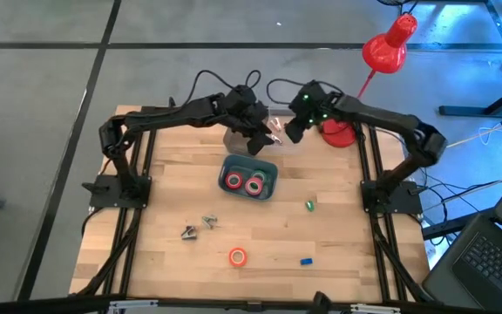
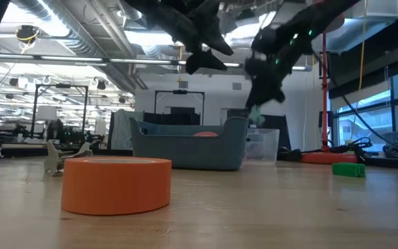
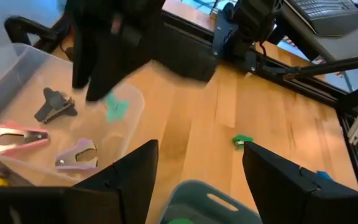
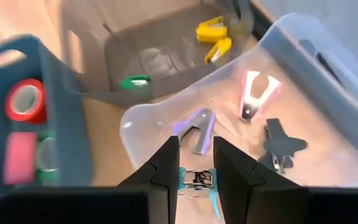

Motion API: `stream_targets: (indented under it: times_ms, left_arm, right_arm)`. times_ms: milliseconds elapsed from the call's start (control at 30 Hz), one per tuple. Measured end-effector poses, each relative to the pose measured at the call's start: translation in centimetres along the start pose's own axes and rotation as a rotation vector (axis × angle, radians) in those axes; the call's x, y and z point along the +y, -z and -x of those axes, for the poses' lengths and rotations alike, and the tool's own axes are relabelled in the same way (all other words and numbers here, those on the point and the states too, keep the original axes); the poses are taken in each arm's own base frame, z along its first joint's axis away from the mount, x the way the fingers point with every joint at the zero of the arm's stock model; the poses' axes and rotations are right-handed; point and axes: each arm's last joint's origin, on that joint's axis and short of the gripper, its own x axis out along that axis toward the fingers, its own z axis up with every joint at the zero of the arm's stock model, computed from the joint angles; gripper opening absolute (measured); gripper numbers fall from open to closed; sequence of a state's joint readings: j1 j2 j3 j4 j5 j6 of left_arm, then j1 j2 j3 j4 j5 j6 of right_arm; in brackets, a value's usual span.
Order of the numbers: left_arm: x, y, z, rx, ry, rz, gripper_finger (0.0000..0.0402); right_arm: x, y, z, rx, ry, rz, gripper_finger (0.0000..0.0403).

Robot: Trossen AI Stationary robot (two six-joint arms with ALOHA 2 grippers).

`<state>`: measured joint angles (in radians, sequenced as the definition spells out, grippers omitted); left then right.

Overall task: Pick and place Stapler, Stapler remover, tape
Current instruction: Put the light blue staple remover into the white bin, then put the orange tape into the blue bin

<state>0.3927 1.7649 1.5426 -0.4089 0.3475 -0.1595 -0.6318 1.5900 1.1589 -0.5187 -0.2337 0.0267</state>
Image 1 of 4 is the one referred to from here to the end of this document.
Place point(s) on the red desk lamp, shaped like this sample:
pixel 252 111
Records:
pixel 384 50

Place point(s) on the open black laptop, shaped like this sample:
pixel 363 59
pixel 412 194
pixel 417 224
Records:
pixel 486 266

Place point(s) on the black aluminium table frame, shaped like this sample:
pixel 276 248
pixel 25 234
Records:
pixel 377 244

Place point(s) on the black desk base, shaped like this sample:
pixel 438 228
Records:
pixel 473 111

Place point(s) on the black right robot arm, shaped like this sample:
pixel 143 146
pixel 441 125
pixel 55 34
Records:
pixel 381 115

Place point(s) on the teal plastic bin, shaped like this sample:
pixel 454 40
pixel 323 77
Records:
pixel 244 163

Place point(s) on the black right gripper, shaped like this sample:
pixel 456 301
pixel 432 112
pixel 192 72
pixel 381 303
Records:
pixel 316 104

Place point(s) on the green mini stapler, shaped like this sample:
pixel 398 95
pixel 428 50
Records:
pixel 310 206

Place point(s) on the blue mini stapler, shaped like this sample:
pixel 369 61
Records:
pixel 306 262

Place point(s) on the dark grey staple remover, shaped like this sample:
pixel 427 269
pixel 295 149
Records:
pixel 188 234

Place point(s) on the green tape roll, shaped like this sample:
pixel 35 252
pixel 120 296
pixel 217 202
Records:
pixel 259 171

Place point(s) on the pink tape roll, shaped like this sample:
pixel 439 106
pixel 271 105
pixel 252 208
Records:
pixel 247 186

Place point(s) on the orange tape roll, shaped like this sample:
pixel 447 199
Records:
pixel 230 257

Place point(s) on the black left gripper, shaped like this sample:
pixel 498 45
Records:
pixel 246 111

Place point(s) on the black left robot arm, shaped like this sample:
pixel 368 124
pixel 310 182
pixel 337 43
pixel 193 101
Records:
pixel 168 117

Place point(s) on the black front crossbar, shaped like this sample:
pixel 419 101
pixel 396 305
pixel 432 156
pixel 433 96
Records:
pixel 233 305

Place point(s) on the clear plastic bin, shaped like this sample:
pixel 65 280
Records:
pixel 288 148

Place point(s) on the red tape roll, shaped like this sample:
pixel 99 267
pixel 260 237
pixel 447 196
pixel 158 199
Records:
pixel 227 180

